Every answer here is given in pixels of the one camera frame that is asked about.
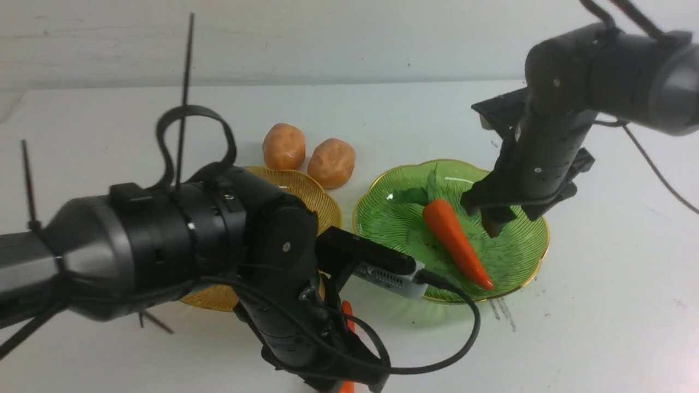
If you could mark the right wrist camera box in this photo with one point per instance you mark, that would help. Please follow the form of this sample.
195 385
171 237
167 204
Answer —
502 113

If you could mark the green ribbed plastic plate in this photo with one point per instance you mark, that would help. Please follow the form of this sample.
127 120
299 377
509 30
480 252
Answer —
512 259

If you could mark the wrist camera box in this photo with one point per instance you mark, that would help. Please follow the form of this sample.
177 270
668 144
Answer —
341 254
502 113

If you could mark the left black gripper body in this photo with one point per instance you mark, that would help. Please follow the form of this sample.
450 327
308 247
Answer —
297 316

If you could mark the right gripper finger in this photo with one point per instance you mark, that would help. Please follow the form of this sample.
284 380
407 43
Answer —
494 219

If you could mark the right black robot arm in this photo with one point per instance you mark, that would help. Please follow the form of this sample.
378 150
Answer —
570 80

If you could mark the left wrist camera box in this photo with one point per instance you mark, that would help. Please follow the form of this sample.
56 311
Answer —
341 254

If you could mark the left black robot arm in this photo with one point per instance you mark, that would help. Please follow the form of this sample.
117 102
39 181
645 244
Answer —
113 255

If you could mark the amber ribbed plastic plate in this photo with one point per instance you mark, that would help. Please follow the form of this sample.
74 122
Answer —
315 198

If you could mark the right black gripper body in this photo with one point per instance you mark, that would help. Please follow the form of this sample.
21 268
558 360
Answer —
533 167

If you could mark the brown toy potato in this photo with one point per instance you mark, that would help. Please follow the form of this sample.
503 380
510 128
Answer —
332 163
284 148

